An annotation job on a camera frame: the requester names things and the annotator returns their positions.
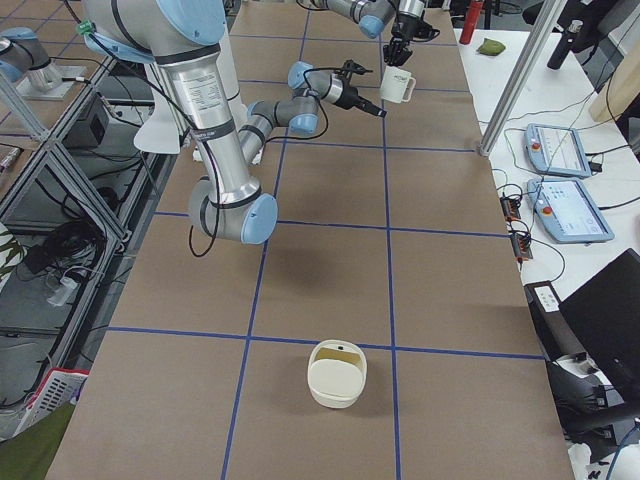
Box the white pedestal column base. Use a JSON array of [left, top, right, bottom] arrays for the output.
[[189, 29, 269, 165]]

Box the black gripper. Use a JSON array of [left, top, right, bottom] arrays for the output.
[[331, 86, 387, 118], [383, 17, 424, 66]]

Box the cream plastic bin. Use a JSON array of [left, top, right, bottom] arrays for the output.
[[307, 339, 368, 409]]

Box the near blue teach pendant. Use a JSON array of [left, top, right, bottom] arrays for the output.
[[527, 178, 615, 244]]

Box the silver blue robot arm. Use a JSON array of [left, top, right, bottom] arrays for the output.
[[297, 0, 440, 67], [78, 1, 386, 244]]

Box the aluminium frame post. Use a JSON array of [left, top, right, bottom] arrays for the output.
[[478, 0, 567, 157]]

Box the blue teach pendant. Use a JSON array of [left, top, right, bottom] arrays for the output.
[[524, 123, 591, 179], [527, 178, 615, 244]]

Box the black tripod stand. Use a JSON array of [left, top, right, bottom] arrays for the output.
[[547, 1, 599, 70]]

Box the red bottle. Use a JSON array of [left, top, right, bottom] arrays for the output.
[[459, 0, 484, 45]]

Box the white basket red trim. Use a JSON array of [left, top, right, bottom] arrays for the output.
[[16, 368, 89, 433]]

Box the green bean bag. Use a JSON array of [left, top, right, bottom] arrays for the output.
[[476, 38, 506, 56]]

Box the black monitor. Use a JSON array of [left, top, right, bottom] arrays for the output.
[[560, 248, 639, 400]]

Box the white mug with handle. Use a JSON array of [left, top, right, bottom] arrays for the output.
[[379, 66, 416, 104]]

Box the far blue teach pendant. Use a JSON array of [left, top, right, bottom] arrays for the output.
[[524, 123, 591, 179]]

